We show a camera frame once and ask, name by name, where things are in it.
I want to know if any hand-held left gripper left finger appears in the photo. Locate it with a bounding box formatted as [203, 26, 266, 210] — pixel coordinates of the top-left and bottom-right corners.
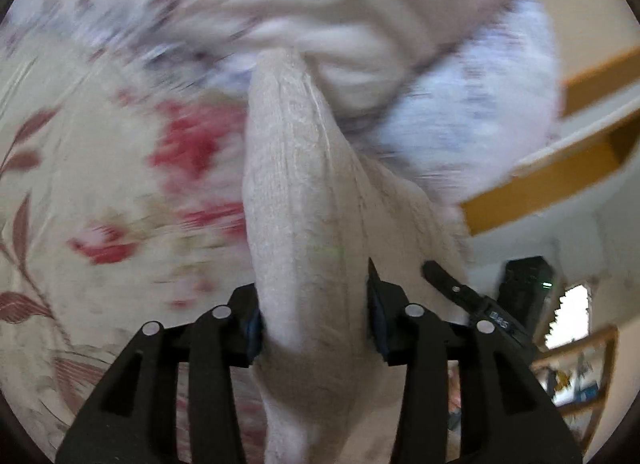
[55, 283, 265, 464]

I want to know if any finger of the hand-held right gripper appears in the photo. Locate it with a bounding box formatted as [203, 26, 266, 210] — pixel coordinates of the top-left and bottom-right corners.
[421, 260, 523, 345]

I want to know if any floral bedspread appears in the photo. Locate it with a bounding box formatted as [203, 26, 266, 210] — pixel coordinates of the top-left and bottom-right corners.
[0, 18, 281, 464]

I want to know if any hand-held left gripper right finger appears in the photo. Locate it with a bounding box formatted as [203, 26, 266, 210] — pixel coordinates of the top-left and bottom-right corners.
[366, 258, 584, 464]

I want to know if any beige cable knit sweater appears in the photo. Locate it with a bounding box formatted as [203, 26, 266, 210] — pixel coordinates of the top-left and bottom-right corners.
[242, 48, 475, 464]

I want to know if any window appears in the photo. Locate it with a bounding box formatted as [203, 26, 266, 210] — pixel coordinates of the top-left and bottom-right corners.
[544, 284, 592, 351]

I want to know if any pink floral pillow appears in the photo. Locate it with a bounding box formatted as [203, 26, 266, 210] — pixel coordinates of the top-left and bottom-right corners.
[90, 0, 531, 117]

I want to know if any lilac floral pillow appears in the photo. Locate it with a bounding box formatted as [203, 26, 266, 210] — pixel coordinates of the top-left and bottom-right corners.
[345, 0, 563, 207]

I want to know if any wooden rack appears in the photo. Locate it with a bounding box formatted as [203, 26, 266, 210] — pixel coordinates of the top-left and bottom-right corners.
[529, 325, 621, 447]

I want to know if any white headboard with wooden edge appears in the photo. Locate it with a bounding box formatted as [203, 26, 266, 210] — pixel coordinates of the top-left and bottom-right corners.
[459, 116, 640, 241]

